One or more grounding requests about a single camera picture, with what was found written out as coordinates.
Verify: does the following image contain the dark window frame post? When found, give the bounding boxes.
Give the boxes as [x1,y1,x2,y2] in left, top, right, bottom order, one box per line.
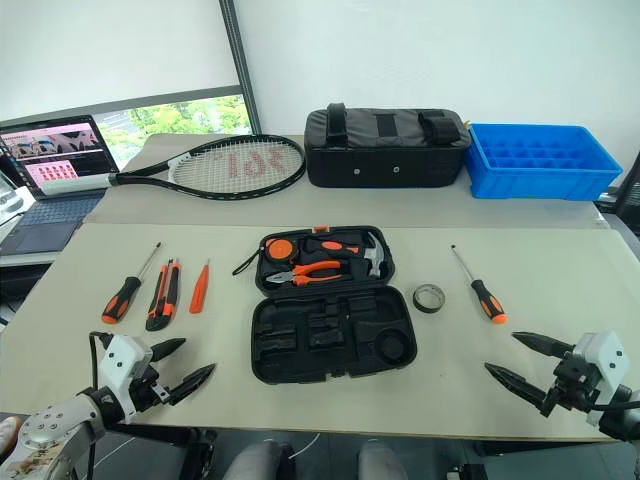
[218,0,262,136]

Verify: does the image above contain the black tennis racket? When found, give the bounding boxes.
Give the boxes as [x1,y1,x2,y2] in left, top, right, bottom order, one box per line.
[39,133,308,203]

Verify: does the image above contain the thin white wire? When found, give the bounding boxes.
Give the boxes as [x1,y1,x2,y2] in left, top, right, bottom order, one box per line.
[293,432,322,457]

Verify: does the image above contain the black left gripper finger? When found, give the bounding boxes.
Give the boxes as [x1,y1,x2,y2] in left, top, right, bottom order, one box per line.
[168,363,218,406]
[149,338,187,364]

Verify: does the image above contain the grey rounded shape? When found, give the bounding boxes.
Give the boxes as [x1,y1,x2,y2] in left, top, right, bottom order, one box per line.
[221,438,297,480]
[356,438,410,480]

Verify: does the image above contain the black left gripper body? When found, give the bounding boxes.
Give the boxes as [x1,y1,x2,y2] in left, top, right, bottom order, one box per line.
[127,364,174,414]

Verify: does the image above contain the short orange black screwdriver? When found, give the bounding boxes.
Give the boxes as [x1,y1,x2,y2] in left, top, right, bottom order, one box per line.
[450,244,509,326]

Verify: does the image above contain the black fabric bag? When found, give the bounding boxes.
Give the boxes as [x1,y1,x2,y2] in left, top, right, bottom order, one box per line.
[304,102,473,190]

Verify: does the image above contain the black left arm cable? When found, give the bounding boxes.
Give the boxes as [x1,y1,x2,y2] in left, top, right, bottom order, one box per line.
[88,330,114,392]

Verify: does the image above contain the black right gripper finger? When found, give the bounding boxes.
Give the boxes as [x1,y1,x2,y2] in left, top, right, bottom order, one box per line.
[483,363,550,410]
[511,331,576,359]

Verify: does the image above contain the black office chair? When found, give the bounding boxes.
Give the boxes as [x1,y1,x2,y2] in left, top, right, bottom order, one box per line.
[610,149,640,227]

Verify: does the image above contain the blue plastic divided crate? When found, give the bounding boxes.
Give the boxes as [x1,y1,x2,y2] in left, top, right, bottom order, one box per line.
[465,122,625,202]

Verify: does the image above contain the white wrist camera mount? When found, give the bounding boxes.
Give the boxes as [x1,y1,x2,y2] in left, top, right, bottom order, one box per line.
[97,333,154,424]
[572,329,632,427]

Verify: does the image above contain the orange black tape measure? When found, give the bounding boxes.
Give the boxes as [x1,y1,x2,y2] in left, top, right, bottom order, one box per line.
[232,237,302,277]

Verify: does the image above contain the orange black utility knife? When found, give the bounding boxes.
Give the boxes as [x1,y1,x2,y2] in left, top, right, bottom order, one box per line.
[145,258,182,333]

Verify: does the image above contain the black plastic tool case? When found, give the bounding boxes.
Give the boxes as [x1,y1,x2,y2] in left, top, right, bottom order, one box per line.
[251,224,419,387]

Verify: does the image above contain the claw hammer orange black handle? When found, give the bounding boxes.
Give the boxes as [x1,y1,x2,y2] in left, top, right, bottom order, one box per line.
[303,234,385,279]

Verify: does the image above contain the orange test pen screwdriver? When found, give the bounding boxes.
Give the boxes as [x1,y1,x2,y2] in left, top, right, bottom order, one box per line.
[189,258,212,315]

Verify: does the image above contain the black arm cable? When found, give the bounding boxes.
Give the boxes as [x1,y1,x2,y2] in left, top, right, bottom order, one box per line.
[588,398,640,414]
[88,330,114,392]

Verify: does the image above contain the long orange black screwdriver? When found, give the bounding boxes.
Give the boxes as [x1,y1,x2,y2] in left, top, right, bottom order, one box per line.
[101,241,163,325]

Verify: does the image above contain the orange handled pliers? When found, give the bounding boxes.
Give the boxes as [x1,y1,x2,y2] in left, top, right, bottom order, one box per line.
[264,260,347,290]

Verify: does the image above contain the open laptop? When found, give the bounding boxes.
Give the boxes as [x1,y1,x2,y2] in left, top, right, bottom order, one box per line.
[0,114,122,257]

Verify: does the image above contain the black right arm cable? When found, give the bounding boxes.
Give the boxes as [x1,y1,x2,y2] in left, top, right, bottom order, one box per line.
[588,398,640,414]

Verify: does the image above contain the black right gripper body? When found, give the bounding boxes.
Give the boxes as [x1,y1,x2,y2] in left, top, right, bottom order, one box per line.
[538,352,601,417]

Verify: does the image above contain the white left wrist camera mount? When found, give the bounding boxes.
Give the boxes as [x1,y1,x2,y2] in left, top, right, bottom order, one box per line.
[97,333,154,424]

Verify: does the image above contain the black electrical tape roll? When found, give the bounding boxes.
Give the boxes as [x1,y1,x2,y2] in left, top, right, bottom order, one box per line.
[413,283,447,317]

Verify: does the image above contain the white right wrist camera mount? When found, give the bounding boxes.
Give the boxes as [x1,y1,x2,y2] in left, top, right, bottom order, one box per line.
[572,329,632,427]

